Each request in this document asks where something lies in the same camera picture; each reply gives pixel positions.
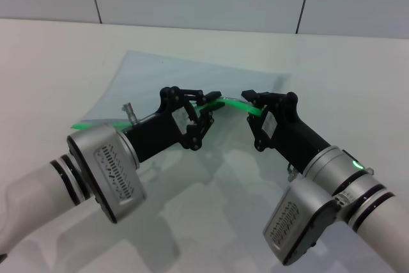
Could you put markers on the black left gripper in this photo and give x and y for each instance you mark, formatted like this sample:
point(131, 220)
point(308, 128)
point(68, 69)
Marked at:
point(156, 132)

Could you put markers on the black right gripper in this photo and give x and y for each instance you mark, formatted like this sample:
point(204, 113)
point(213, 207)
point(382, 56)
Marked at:
point(294, 135)

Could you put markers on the transparent document bag green zip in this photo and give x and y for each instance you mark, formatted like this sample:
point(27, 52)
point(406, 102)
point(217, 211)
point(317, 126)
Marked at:
point(143, 78)

